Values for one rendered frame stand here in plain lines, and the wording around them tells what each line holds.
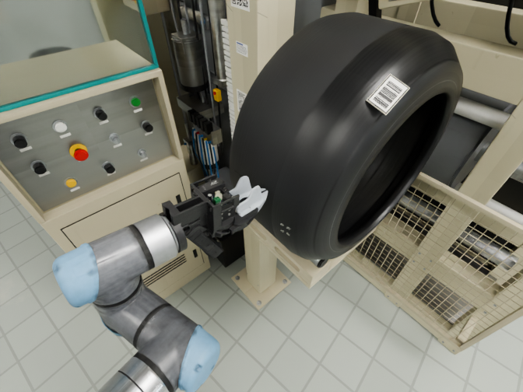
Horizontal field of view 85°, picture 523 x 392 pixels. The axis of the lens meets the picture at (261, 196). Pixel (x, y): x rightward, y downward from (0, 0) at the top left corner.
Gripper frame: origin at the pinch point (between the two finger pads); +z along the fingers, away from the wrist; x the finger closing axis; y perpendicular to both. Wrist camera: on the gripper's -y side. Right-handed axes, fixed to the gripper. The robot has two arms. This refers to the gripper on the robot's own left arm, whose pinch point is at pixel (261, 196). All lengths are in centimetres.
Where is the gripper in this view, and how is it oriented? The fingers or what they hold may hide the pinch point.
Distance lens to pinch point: 57.8
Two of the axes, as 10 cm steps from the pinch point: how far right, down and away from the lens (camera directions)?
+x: -6.5, -5.5, 5.3
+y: 0.9, -7.5, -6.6
